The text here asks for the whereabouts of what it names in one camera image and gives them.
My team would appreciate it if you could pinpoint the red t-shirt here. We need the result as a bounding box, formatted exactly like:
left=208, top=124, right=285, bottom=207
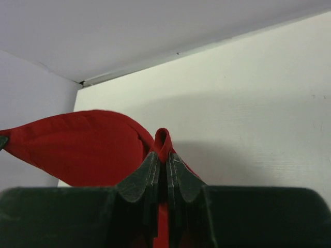
left=0, top=110, right=207, bottom=248

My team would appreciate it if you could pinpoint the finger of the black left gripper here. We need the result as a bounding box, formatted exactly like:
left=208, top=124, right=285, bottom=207
left=0, top=135, right=9, bottom=151

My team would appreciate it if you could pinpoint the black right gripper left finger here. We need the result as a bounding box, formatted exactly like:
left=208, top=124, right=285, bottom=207
left=1, top=152, right=159, bottom=247

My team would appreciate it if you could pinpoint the aluminium table edge rail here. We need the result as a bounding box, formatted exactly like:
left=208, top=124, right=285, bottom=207
left=80, top=72, right=123, bottom=88

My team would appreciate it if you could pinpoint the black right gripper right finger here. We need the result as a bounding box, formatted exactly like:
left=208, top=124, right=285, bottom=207
left=166, top=153, right=330, bottom=247

